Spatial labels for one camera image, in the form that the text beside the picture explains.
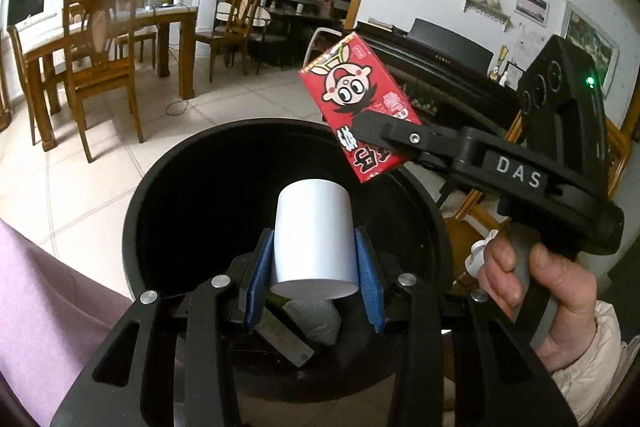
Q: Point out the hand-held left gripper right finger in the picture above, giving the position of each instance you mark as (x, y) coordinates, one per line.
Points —
(367, 282)

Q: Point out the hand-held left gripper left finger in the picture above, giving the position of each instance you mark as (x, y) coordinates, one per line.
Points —
(262, 277)

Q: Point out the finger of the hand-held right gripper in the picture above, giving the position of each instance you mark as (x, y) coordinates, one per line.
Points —
(400, 137)

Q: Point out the white cup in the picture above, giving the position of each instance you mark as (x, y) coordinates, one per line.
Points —
(315, 237)

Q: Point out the white paper trash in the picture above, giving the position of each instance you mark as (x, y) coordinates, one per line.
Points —
(315, 322)

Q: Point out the red cartoon snack box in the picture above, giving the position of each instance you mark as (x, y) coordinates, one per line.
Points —
(350, 82)

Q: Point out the black round trash bin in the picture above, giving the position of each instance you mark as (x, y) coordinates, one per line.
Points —
(200, 187)

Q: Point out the person's right forearm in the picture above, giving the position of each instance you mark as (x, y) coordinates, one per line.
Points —
(595, 372)

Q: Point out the person's right hand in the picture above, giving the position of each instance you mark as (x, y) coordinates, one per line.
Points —
(575, 307)

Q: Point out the black upright piano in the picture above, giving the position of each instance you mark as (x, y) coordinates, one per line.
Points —
(450, 47)

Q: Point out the landscape framed picture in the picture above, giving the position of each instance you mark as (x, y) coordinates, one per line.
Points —
(590, 37)

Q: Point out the wooden dining chair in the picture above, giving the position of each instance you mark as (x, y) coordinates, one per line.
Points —
(22, 57)
(235, 7)
(135, 38)

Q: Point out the purple cloth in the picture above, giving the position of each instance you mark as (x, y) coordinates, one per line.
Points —
(50, 332)

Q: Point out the wooden chair with oval panel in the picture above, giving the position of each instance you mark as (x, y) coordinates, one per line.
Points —
(100, 77)

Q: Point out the wooden dining table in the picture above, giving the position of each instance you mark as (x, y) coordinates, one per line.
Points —
(150, 16)

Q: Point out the white wall shelf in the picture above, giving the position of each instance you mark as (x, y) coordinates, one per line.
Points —
(487, 9)

